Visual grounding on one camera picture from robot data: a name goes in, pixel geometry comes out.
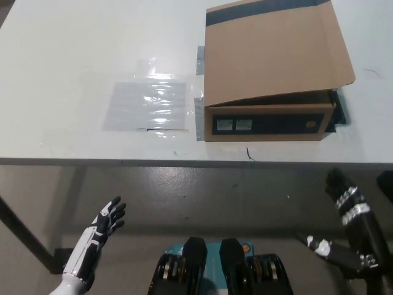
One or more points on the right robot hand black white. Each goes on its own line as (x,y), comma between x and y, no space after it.
(348,202)

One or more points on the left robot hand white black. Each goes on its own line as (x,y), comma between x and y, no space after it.
(89,242)

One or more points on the brown cardboard storage box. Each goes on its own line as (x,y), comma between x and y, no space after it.
(270,55)

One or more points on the black table foot plate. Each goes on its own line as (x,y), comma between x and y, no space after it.
(342,256)
(63,261)

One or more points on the black table leg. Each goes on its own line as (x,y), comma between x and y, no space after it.
(386,187)
(27,233)

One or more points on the white crumpled scrap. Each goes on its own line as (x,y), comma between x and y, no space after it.
(320,246)

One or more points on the clear plastic film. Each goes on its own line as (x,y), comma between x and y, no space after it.
(92,135)

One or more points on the thin dark thread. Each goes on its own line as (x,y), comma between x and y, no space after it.
(373,71)

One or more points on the clear plastic bag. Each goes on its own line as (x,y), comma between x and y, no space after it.
(138,107)

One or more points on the long grey tape strip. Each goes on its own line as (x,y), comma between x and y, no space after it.
(199,120)

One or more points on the short grey tape strip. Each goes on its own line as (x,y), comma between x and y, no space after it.
(200,60)

